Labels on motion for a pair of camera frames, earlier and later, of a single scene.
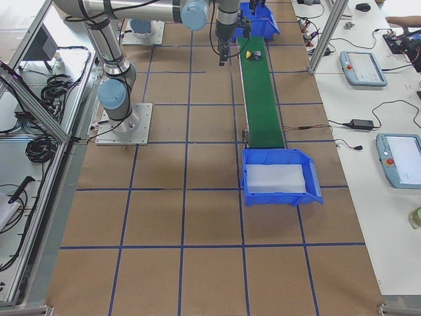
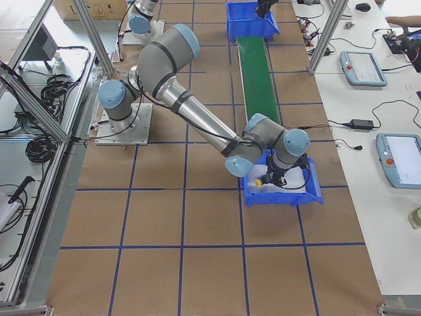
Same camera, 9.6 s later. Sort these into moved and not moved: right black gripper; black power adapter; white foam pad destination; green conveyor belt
Moved: right black gripper
Not moved: white foam pad destination; green conveyor belt; black power adapter
